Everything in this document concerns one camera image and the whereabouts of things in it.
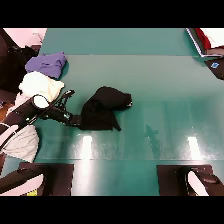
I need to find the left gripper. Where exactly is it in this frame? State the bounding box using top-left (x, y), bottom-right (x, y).
top-left (66, 114), bottom-right (83, 127)

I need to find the black shirt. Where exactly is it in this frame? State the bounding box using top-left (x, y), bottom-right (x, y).
top-left (78, 86), bottom-right (134, 132)

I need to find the white garment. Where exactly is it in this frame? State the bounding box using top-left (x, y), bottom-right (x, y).
top-left (18, 70), bottom-right (66, 103)

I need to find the beige garment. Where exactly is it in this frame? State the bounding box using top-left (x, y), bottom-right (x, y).
top-left (0, 124), bottom-right (40, 164)

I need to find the pink patterned garment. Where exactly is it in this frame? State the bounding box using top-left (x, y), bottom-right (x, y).
top-left (6, 92), bottom-right (34, 115)

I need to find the purple garment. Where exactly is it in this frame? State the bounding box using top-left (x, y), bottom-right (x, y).
top-left (25, 51), bottom-right (68, 80)

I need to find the dark garment with blue print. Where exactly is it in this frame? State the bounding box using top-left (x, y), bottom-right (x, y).
top-left (204, 57), bottom-right (224, 81)

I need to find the red garment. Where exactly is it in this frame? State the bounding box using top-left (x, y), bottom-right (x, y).
top-left (194, 28), bottom-right (213, 51)

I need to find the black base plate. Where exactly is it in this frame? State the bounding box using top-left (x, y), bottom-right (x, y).
top-left (156, 164), bottom-right (224, 197)
top-left (18, 162), bottom-right (75, 197)

